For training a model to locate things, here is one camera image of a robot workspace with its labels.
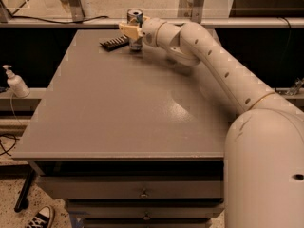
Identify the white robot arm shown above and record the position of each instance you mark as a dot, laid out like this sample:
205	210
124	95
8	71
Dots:
264	146

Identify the black table leg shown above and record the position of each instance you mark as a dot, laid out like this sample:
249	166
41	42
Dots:
22	203

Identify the metal bracket on rail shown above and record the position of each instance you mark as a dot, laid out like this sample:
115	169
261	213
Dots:
294	89

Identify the black white sneaker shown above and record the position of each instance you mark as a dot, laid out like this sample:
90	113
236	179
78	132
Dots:
42	219

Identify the dark rxbar chocolate bar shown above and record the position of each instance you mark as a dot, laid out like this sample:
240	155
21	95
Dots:
115	43

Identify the silver blue redbull can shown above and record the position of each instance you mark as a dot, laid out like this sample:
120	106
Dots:
135	21

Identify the white pump bottle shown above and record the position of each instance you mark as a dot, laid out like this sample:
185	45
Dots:
16	83

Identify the grey drawer cabinet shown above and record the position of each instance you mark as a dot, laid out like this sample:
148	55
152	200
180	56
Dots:
115	114

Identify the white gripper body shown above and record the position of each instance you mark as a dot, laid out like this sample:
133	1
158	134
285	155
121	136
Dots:
148	32

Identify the top grey drawer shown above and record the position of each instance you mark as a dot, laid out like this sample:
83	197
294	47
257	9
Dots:
129	188

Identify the grey drawer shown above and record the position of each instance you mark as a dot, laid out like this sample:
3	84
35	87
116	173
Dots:
129	188
138	209

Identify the middle grey drawer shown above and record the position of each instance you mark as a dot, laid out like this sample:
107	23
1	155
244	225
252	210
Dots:
138	209

